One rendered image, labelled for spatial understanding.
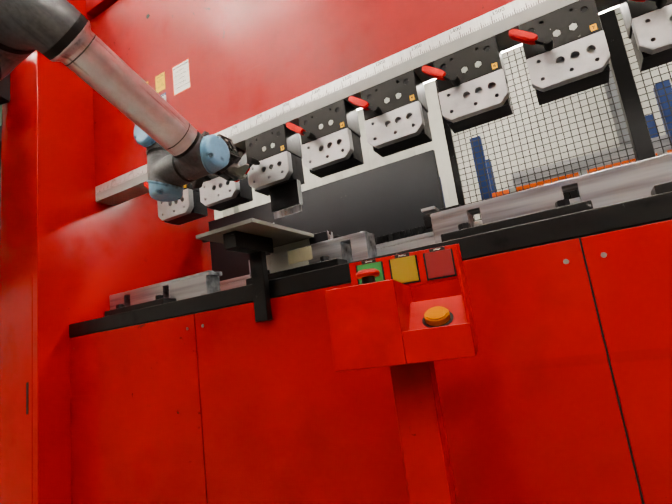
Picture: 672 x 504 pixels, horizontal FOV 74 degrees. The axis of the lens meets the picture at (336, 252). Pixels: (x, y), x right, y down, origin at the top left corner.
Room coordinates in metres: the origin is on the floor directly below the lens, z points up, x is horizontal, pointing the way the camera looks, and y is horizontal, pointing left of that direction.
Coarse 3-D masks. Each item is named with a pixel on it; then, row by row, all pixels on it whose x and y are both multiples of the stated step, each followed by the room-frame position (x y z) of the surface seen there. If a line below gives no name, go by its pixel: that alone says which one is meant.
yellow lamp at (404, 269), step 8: (408, 256) 0.79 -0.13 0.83; (392, 264) 0.79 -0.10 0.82; (400, 264) 0.79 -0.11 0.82; (408, 264) 0.79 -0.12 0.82; (392, 272) 0.80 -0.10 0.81; (400, 272) 0.79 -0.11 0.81; (408, 272) 0.79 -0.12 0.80; (416, 272) 0.78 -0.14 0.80; (400, 280) 0.79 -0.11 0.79; (408, 280) 0.79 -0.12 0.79; (416, 280) 0.78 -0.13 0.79
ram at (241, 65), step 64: (128, 0) 1.52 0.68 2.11; (192, 0) 1.37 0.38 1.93; (256, 0) 1.24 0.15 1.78; (320, 0) 1.13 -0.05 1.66; (384, 0) 1.04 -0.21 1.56; (448, 0) 0.97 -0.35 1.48; (512, 0) 0.91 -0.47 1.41; (576, 0) 0.85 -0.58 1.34; (128, 64) 1.53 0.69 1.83; (192, 64) 1.38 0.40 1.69; (256, 64) 1.25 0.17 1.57; (320, 64) 1.15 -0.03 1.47; (128, 128) 1.54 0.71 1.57; (256, 128) 1.26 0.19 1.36; (128, 192) 1.58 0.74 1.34
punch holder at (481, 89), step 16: (464, 48) 0.96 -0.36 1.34; (480, 48) 0.94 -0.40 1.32; (496, 48) 0.93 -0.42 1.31; (448, 64) 0.98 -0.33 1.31; (464, 64) 0.96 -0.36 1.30; (480, 64) 0.95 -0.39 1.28; (448, 80) 0.98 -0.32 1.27; (464, 80) 0.97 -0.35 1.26; (480, 80) 0.95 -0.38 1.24; (496, 80) 0.93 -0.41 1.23; (448, 96) 1.00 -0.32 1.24; (464, 96) 0.98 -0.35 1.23; (480, 96) 0.95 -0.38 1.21; (496, 96) 0.95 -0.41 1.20; (448, 112) 0.99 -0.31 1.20; (464, 112) 0.97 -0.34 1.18; (480, 112) 0.97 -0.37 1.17; (496, 112) 0.98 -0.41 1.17; (512, 112) 0.99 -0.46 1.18; (464, 128) 1.04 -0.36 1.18
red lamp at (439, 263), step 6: (432, 252) 0.77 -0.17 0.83; (438, 252) 0.77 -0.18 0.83; (444, 252) 0.77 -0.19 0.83; (450, 252) 0.76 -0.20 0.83; (426, 258) 0.78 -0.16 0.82; (432, 258) 0.77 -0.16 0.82; (438, 258) 0.77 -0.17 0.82; (444, 258) 0.77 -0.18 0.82; (450, 258) 0.76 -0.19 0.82; (426, 264) 0.78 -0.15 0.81; (432, 264) 0.77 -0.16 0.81; (438, 264) 0.77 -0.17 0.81; (444, 264) 0.77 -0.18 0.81; (450, 264) 0.77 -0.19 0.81; (432, 270) 0.77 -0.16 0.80; (438, 270) 0.77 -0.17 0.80; (444, 270) 0.77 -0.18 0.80; (450, 270) 0.77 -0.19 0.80; (432, 276) 0.78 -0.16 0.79; (438, 276) 0.77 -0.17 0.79
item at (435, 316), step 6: (438, 306) 0.70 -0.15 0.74; (426, 312) 0.70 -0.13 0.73; (432, 312) 0.70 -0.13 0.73; (438, 312) 0.69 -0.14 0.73; (444, 312) 0.69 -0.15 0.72; (426, 318) 0.69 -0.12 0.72; (432, 318) 0.68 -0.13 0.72; (438, 318) 0.68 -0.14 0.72; (444, 318) 0.68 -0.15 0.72; (432, 324) 0.69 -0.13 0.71; (438, 324) 0.68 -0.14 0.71
